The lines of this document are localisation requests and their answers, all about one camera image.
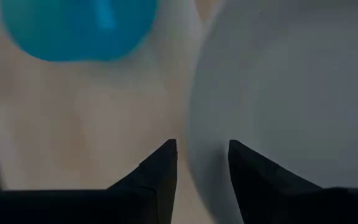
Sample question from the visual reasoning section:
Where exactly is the grey plastic bowl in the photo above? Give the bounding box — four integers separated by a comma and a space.
185, 0, 358, 224

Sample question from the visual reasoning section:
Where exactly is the blue translucent plastic bowl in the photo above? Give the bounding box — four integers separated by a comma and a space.
0, 0, 160, 62

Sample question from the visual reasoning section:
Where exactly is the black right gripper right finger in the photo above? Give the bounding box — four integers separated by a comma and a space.
227, 139, 324, 224

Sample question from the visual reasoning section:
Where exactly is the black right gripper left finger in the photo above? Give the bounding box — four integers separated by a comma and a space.
106, 138, 178, 224

